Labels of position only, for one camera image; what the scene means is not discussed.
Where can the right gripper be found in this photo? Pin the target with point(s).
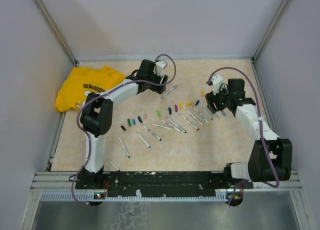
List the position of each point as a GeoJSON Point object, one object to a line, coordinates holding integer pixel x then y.
{"type": "Point", "coordinates": [211, 99]}

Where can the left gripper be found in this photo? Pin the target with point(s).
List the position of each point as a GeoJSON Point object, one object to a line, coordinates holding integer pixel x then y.
{"type": "Point", "coordinates": [158, 88]}

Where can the grey capped pen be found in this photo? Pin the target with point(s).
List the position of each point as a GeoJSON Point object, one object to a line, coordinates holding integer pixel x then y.
{"type": "Point", "coordinates": [169, 91]}

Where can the light green capped pen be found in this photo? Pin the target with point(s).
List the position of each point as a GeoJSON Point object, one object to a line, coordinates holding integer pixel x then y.
{"type": "Point", "coordinates": [162, 126]}

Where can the black capped pen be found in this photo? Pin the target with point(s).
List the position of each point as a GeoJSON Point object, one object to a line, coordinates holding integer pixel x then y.
{"type": "Point", "coordinates": [114, 165]}

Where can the navy capped pen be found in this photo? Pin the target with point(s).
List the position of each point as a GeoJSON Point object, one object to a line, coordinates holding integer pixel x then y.
{"type": "Point", "coordinates": [207, 113]}

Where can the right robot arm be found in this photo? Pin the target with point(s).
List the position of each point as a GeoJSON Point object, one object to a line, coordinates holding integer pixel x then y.
{"type": "Point", "coordinates": [271, 155]}

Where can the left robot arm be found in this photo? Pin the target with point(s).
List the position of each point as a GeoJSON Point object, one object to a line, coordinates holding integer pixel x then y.
{"type": "Point", "coordinates": [97, 116]}

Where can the yellow Snoopy t-shirt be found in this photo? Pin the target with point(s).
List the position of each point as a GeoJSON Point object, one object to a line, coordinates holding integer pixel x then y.
{"type": "Point", "coordinates": [81, 82]}

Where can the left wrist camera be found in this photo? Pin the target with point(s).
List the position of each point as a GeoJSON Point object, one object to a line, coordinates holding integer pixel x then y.
{"type": "Point", "coordinates": [160, 67]}

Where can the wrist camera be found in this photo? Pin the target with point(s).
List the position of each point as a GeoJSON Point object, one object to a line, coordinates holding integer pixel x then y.
{"type": "Point", "coordinates": [215, 81]}
{"type": "Point", "coordinates": [160, 67]}

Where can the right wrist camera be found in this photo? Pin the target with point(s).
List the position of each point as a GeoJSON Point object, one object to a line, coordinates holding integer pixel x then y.
{"type": "Point", "coordinates": [215, 81]}

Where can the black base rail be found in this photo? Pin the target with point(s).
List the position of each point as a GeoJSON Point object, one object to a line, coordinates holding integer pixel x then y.
{"type": "Point", "coordinates": [156, 184]}

